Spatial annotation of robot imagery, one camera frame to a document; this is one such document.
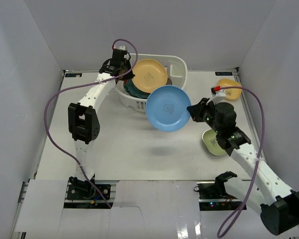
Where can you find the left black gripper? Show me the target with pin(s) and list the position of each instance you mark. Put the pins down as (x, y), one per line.
(126, 73)

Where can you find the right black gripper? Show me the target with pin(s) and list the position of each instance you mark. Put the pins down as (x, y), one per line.
(196, 111)

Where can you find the teal scalloped plate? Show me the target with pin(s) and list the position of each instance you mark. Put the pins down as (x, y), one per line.
(131, 89)

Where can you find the round yellow plate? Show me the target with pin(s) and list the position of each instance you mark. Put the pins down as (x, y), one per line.
(149, 75)

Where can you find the green square dish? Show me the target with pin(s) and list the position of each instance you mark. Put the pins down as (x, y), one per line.
(210, 141)

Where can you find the round light blue plate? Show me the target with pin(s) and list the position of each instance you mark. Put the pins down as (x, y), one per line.
(166, 108)

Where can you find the yellow square dish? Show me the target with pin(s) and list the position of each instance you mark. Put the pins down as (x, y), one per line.
(232, 94)

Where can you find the grey deer pattern plate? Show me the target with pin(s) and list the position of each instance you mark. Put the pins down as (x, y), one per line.
(169, 81)

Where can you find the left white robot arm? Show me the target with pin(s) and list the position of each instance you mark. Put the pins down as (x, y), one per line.
(83, 122)

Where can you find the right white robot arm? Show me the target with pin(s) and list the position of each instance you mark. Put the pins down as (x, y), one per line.
(273, 200)

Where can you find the white plastic dish basket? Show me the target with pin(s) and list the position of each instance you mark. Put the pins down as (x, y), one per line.
(176, 70)

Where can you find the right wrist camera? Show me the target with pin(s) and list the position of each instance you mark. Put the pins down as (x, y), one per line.
(218, 94)

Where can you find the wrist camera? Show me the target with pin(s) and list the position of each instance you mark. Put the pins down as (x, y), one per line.
(218, 94)
(123, 47)

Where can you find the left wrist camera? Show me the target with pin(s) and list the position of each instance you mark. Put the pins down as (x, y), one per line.
(123, 47)

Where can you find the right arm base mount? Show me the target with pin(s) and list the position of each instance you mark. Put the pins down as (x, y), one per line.
(212, 195)

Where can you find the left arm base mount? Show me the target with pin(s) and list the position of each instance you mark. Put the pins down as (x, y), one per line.
(81, 195)

